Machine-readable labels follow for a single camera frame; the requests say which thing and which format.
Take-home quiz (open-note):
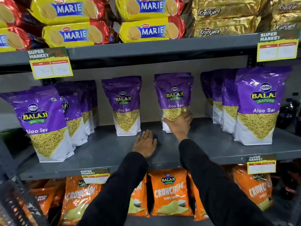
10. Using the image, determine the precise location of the person's right forearm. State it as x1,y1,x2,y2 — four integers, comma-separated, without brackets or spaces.
178,139,275,226

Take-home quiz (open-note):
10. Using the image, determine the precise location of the person's left forearm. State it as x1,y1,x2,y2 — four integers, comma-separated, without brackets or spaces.
76,152,149,226

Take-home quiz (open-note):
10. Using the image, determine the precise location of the row of orange chip bags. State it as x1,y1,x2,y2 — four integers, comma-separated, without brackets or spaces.
24,164,275,226

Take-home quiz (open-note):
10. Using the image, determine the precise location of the purple noodle snack bag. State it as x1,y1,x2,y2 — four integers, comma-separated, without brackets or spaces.
154,72,194,134

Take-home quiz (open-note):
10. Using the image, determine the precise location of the row of purple pouches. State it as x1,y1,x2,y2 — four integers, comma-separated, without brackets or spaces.
0,66,293,163

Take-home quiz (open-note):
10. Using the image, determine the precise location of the gold cracker packet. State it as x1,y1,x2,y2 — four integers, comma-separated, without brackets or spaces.
192,16,262,38
268,0,301,16
270,13,301,31
192,0,263,21

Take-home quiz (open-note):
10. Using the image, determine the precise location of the yellow shelf price tag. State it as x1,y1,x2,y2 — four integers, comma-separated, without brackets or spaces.
80,168,110,184
246,154,277,175
256,29,301,62
27,47,73,80

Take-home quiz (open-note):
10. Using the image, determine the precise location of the grey metal shelf board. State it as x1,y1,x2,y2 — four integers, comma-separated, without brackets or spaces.
18,117,301,181
0,32,301,74

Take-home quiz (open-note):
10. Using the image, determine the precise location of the stack of yellow biscuit packets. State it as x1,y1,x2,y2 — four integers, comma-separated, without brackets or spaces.
0,0,188,53

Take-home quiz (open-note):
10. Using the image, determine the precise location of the person's left hand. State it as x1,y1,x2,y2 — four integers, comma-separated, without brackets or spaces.
132,130,157,158

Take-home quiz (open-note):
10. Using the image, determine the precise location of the person's right hand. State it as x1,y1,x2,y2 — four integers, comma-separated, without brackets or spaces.
162,111,193,142

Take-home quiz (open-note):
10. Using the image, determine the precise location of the grey slotted shelf post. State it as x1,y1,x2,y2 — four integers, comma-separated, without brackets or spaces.
0,139,48,226

